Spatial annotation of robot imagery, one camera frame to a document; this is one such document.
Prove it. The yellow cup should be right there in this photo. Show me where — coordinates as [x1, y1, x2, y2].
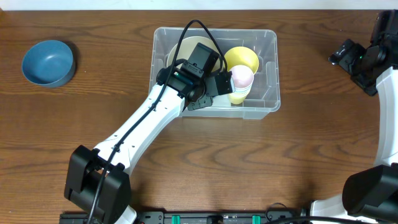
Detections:
[228, 89, 250, 105]

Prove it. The pink cup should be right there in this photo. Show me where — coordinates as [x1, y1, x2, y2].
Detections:
[230, 65, 254, 88]

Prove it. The yellow small bowl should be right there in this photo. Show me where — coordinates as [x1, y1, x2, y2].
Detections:
[224, 46, 259, 73]

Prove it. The cream large bowl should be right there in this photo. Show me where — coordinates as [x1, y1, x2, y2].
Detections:
[166, 36, 220, 72]

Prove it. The dark blue bowl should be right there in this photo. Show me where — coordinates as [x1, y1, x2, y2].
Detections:
[21, 40, 76, 88]

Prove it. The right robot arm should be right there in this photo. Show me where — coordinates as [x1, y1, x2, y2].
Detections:
[309, 39, 397, 223]

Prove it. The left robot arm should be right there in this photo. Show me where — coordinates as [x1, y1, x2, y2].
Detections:
[64, 65, 234, 223]

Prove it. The clear plastic storage bin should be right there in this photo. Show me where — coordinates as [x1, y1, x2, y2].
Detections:
[149, 27, 280, 119]

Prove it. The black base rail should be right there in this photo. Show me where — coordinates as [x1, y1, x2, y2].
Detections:
[58, 210, 312, 224]

